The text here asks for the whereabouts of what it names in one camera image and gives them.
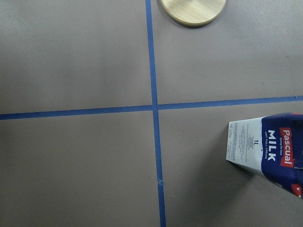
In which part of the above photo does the blue white milk carton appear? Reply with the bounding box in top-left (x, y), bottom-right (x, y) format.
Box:
top-left (226, 113), bottom-right (303, 198)

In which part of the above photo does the yellow wooden stand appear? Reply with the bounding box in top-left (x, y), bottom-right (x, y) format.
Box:
top-left (161, 0), bottom-right (227, 28)

